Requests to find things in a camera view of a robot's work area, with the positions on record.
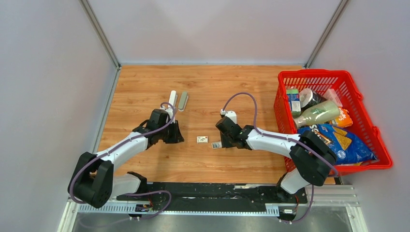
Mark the orange snack bag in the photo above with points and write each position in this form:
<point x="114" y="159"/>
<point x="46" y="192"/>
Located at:
<point x="343" y="120"/>

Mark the staple box tray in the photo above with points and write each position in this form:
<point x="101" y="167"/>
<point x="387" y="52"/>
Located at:
<point x="216" y="145"/>

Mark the grey green stapler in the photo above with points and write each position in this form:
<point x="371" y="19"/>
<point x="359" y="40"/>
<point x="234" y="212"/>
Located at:
<point x="183" y="101"/>

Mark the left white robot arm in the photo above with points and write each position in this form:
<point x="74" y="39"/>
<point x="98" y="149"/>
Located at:
<point x="93" y="181"/>

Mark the pale green bottle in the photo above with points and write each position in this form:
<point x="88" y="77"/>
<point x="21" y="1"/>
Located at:
<point x="317" y="114"/>

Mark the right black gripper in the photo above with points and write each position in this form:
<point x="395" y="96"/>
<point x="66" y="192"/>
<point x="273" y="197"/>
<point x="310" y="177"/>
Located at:
<point x="225" y="144"/>

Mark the white wrapped packet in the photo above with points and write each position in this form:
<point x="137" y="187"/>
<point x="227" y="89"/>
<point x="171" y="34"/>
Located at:
<point x="330" y="94"/>

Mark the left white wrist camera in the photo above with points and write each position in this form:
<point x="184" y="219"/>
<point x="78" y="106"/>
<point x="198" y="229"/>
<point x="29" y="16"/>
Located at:
<point x="169" y="108"/>

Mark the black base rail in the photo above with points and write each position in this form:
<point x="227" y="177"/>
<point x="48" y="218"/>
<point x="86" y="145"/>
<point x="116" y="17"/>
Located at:
<point x="214" y="197"/>

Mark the blue Doritos chip bag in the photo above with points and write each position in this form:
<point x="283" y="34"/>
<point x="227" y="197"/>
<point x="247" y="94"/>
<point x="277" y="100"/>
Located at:
<point x="349" y="148"/>

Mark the small staple box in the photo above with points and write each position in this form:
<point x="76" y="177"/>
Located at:
<point x="202" y="139"/>

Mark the white stapler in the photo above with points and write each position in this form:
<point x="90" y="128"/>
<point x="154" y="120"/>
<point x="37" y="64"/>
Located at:
<point x="173" y="98"/>

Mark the black white round can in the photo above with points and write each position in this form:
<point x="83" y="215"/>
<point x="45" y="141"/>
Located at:
<point x="309" y="98"/>

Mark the red plastic basket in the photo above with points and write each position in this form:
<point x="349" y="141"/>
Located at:
<point x="320" y="80"/>

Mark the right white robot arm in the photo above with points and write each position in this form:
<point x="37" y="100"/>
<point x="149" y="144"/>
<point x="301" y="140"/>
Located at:
<point x="312" y="158"/>

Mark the green blue carton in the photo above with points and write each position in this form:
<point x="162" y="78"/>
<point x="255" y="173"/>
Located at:
<point x="294" y="101"/>

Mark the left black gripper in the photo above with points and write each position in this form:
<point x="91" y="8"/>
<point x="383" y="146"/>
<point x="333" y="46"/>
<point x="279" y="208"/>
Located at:
<point x="177" y="137"/>

